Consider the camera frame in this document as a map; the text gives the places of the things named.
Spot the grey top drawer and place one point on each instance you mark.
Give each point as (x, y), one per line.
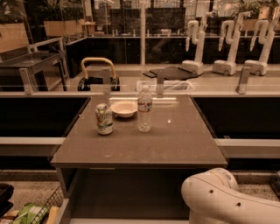
(64, 217)

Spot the grey table at left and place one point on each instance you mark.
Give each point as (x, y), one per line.
(43, 68)

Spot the white bowl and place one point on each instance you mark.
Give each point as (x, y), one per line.
(124, 109)

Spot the wire basket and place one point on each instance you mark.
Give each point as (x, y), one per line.
(55, 199)

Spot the white mobile robot middle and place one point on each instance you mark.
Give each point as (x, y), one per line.
(230, 32)

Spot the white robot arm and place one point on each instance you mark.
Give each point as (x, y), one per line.
(213, 198)

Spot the green snack bag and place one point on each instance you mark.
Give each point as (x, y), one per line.
(31, 214)

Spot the clear plastic bin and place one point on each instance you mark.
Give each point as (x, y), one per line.
(169, 85)

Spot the green white soda can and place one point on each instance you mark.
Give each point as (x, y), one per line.
(104, 119)

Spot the grey cabinet with dark top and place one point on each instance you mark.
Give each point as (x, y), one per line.
(133, 175)

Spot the black cart with yellow handle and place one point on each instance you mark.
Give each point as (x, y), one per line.
(110, 80)

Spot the clear plastic water bottle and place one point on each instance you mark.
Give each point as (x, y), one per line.
(144, 106)

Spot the dark floor mat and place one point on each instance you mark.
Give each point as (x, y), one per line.
(170, 73)

